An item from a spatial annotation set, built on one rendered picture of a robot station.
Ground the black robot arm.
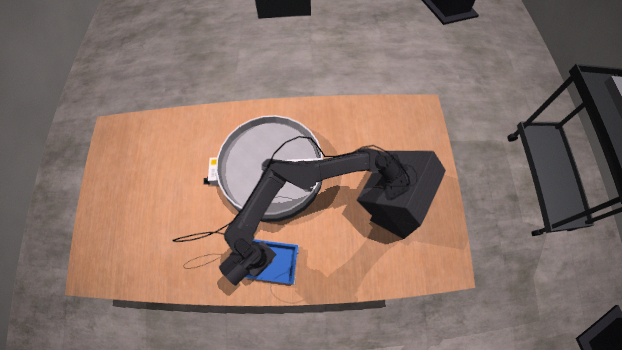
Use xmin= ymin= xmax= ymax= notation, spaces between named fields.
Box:
xmin=219 ymin=148 xmax=409 ymax=286

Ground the blue tray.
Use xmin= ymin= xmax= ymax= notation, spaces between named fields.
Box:
xmin=246 ymin=240 xmax=298 ymax=284

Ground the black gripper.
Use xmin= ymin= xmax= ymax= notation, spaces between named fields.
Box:
xmin=248 ymin=241 xmax=276 ymax=277

